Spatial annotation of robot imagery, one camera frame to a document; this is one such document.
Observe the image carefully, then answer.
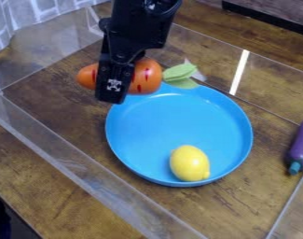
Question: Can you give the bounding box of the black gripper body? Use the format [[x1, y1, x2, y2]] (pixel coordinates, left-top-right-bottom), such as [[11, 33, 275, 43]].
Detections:
[[99, 0, 181, 64]]

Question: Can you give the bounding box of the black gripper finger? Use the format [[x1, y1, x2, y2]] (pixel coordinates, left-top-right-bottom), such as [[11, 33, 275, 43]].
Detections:
[[95, 61, 135, 105]]

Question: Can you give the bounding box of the orange toy carrot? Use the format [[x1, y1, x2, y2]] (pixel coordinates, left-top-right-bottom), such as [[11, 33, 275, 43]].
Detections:
[[76, 58, 199, 95]]

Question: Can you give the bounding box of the blue round tray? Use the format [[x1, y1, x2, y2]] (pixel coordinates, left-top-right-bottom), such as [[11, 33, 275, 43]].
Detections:
[[104, 84, 253, 188]]

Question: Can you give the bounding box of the dark bar in background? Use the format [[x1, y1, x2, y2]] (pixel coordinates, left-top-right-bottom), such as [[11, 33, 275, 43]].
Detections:
[[221, 0, 303, 35]]

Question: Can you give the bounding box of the yellow toy lemon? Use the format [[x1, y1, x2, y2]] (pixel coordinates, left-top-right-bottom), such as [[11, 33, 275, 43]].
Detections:
[[169, 145, 211, 182]]

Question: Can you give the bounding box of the purple toy eggplant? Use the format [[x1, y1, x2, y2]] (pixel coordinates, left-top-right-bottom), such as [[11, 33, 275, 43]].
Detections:
[[288, 121, 303, 175]]

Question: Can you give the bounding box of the clear acrylic enclosure wall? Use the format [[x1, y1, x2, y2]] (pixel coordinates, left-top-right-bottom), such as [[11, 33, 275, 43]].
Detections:
[[0, 0, 303, 239]]

